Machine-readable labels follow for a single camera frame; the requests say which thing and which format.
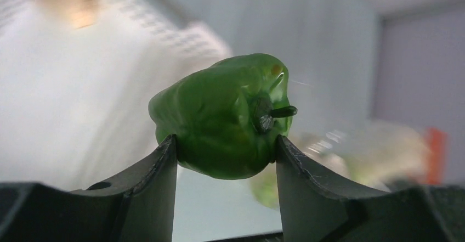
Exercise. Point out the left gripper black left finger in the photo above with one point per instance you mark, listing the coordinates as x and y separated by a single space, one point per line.
136 204

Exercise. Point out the clear zip top bag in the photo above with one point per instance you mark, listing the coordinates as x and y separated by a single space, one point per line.
382 155

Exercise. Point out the white perforated plastic basket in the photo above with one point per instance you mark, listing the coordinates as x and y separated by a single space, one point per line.
74 102

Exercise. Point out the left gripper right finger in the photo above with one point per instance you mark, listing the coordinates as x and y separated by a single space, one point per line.
317 204

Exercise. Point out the green pepper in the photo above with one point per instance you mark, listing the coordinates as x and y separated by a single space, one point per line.
226 118

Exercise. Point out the small beige mushroom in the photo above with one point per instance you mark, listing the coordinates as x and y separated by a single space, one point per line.
77 13

